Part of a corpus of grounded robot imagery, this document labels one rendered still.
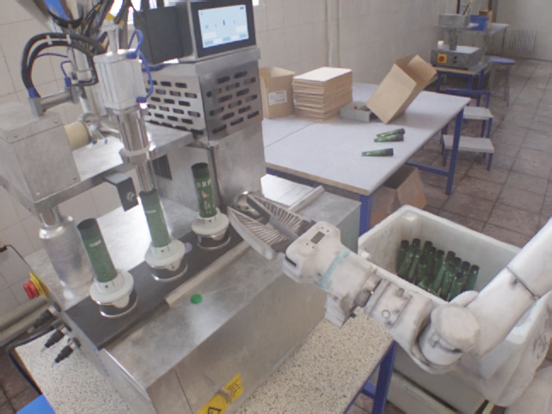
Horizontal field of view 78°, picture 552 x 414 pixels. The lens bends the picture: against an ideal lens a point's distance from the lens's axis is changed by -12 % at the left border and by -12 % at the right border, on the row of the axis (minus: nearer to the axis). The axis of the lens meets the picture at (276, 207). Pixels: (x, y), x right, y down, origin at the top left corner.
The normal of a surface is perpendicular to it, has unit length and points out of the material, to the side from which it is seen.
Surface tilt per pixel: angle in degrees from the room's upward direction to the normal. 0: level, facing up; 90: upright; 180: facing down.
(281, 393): 0
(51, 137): 90
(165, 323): 0
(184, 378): 90
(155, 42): 90
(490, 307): 49
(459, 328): 15
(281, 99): 90
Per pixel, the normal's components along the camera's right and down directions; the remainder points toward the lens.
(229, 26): 0.77, 0.27
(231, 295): -0.07, -0.86
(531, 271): -0.66, -0.15
